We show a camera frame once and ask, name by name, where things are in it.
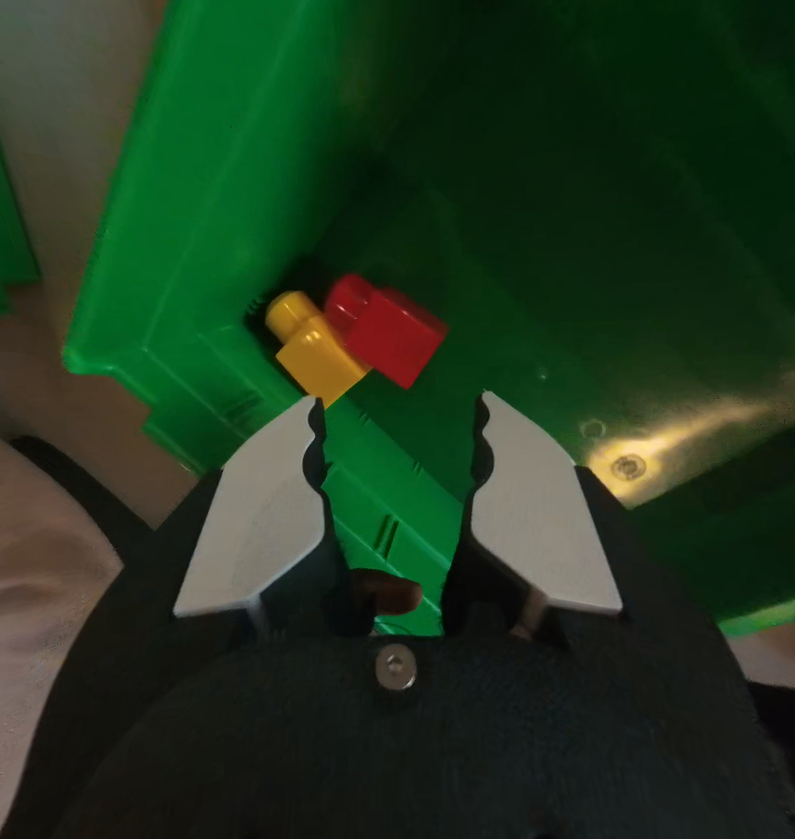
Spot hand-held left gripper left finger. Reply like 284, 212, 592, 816
172, 395, 340, 620

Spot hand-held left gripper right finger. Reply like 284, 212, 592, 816
462, 390, 624, 618

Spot yellow mega block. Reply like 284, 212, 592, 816
264, 290, 372, 409

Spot red mega block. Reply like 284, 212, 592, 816
324, 273, 449, 391

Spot green plastic bin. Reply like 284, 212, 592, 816
62, 0, 795, 640
0, 85, 42, 320

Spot person's left hand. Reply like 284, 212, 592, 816
348, 569, 424, 617

